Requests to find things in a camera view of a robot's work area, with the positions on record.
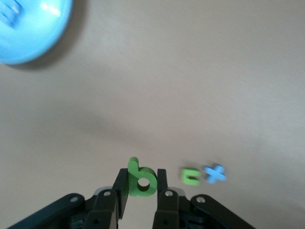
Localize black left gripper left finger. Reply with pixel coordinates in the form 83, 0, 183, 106
85, 168, 131, 229

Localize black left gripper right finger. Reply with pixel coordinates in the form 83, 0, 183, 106
152, 168, 180, 229

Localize green lowercase letter n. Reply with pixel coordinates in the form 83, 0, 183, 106
180, 167, 202, 187

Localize green lowercase letter b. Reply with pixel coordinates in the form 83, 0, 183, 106
127, 156, 158, 198

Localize blue lowercase letter x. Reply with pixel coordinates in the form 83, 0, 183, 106
203, 164, 227, 184

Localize blue lowercase letter m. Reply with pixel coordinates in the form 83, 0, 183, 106
0, 0, 21, 27

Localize blue plate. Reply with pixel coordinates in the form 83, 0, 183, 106
0, 0, 74, 65

